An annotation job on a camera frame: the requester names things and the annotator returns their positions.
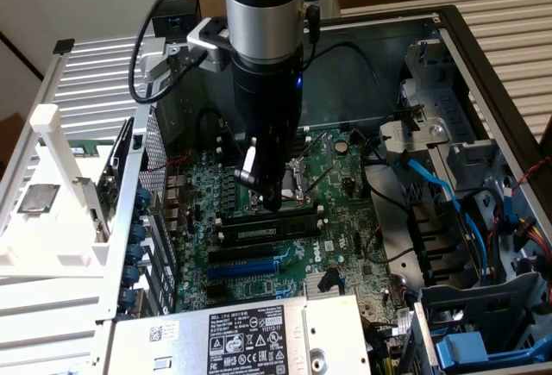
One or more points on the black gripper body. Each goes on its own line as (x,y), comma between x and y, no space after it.
(267,90)

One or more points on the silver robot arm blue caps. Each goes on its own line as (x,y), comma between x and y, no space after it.
(263,4)

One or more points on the thin steel locking lever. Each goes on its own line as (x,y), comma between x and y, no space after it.
(233,142)
(328,170)

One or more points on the CPU socket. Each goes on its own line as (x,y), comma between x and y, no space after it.
(296,169)

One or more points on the open grey PC case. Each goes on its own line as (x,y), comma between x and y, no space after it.
(353,90)

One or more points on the round coin battery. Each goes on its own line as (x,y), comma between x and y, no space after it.
(342,146)

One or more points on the long black expansion slot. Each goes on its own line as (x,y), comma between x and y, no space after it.
(241,255)

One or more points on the blue expansion slot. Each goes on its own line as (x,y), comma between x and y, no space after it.
(241,269)

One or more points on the blue card retention clip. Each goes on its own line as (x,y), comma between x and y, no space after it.
(137,233)
(134,253)
(131,275)
(143,199)
(128,299)

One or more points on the green Dell motherboard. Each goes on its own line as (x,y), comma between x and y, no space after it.
(345,228)

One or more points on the black box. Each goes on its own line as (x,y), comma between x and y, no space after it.
(177,10)

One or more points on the graphics card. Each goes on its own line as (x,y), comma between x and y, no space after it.
(112,176)

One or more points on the short black expansion slot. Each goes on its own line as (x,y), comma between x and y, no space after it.
(216,291)

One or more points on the silver chipset heatsink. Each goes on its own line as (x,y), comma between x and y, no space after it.
(314,282)

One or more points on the grey metal disk bay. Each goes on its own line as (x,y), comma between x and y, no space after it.
(435,103)

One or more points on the silver power supply with label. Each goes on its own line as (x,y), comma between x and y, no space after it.
(194,340)

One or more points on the white parts rack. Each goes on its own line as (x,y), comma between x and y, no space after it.
(56,228)

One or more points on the black table corner cap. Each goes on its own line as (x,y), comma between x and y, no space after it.
(63,46)

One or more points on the silver CPU chip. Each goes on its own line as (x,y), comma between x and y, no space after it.
(39,197)

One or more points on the grey disk cage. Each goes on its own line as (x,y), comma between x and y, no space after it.
(474,306)

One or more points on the blue plastic latch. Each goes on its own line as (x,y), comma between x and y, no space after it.
(461,349)

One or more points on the metal socket cover frame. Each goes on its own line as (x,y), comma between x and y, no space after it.
(328,151)

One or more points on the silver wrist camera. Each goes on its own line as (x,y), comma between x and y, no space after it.
(202,41)

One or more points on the silver disk bracket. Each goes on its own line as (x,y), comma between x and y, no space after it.
(414,138)

